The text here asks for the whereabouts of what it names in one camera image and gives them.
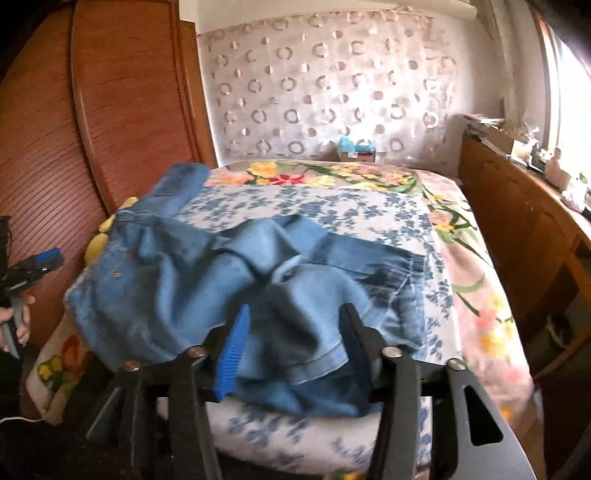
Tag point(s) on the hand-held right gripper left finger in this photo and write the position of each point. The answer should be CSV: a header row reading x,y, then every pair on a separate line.
x,y
231,355

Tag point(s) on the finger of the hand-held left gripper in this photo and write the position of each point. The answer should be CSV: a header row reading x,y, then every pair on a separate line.
x,y
46,259

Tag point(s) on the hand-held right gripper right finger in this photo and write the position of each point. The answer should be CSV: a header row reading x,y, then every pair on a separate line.
x,y
356,364

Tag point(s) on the blue denim pants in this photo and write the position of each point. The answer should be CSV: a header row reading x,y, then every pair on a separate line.
x,y
184,286

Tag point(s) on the person's left hand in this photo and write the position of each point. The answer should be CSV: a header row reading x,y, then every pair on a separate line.
x,y
26,323

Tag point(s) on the yellow plush toy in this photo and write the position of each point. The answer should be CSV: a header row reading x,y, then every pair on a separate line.
x,y
97,247

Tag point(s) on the pink floral bedsheet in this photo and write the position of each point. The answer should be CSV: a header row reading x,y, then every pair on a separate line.
x,y
485,295

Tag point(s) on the blue floral blanket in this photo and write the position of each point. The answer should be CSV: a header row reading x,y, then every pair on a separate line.
x,y
351,212

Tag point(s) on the brown wooden wardrobe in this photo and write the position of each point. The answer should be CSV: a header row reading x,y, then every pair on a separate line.
x,y
115,115

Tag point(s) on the teal box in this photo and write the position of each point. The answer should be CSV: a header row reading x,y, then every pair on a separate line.
x,y
353,150

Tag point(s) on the brown wooden cabinet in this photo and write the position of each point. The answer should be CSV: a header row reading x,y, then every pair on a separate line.
x,y
517,221

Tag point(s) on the pile of clutter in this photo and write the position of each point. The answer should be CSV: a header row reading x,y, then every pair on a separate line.
x,y
521,143

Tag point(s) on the circle patterned curtain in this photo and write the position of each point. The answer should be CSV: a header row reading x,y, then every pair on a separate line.
x,y
323,83

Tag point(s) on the bright window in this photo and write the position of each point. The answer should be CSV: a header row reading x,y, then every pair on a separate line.
x,y
572,101

